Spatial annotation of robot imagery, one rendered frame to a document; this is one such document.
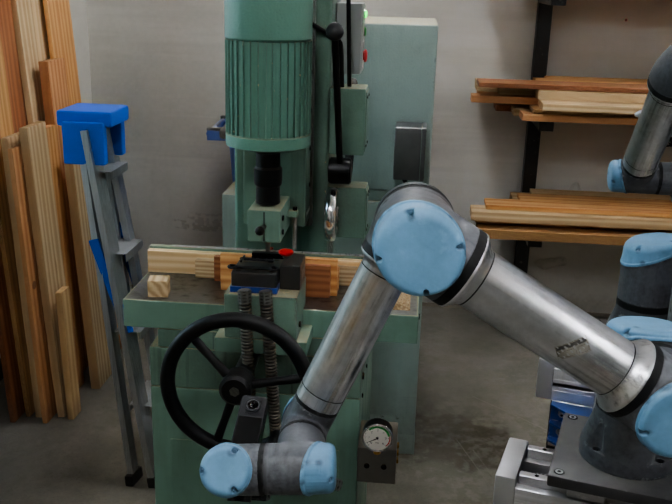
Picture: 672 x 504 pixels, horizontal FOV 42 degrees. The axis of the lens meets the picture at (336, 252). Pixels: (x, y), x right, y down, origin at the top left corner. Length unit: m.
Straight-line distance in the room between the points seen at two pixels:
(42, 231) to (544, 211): 2.01
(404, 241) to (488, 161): 3.09
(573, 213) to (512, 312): 2.67
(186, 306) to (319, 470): 0.63
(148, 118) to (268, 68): 2.63
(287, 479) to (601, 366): 0.47
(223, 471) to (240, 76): 0.81
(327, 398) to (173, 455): 0.66
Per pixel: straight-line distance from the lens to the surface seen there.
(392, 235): 1.12
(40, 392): 3.28
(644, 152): 2.00
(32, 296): 3.16
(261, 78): 1.75
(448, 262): 1.12
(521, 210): 3.80
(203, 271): 1.94
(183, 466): 1.97
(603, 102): 3.75
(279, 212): 1.83
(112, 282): 2.65
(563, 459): 1.47
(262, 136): 1.77
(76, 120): 2.59
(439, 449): 3.11
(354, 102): 1.99
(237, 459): 1.29
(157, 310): 1.83
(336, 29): 1.72
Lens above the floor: 1.54
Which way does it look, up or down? 17 degrees down
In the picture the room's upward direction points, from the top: 2 degrees clockwise
